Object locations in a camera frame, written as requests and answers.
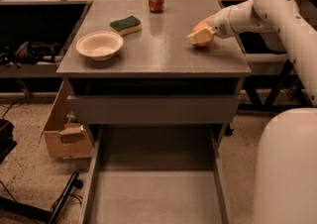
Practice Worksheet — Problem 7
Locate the white paper bowl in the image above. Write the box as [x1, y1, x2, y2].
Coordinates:
[76, 31, 124, 61]

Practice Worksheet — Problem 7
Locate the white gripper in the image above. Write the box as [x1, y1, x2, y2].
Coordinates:
[187, 7, 236, 45]

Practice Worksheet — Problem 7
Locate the cardboard box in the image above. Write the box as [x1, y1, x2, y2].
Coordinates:
[43, 84, 94, 159]

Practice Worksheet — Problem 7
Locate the open grey middle drawer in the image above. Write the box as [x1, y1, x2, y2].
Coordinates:
[78, 126, 234, 224]

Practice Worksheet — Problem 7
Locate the orange fruit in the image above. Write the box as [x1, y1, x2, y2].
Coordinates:
[191, 20, 216, 49]

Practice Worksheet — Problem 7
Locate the black chair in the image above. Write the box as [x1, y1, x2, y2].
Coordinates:
[239, 33, 312, 113]

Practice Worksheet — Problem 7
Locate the green yellow sponge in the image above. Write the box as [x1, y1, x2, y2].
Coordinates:
[110, 16, 142, 36]

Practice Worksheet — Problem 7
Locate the grey drawer cabinet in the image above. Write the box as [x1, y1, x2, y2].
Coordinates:
[56, 0, 254, 157]

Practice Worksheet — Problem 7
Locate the closed grey top drawer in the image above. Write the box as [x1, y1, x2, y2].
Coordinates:
[67, 95, 239, 125]

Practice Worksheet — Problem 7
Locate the black headset on shelf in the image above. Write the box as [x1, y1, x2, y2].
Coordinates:
[0, 42, 61, 66]

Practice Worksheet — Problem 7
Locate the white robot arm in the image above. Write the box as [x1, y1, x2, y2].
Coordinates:
[187, 0, 317, 224]

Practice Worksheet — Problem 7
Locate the black box at left edge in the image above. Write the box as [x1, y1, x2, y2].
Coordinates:
[0, 119, 17, 164]

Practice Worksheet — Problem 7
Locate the black stand base with cables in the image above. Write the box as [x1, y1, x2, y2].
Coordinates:
[0, 170, 84, 224]

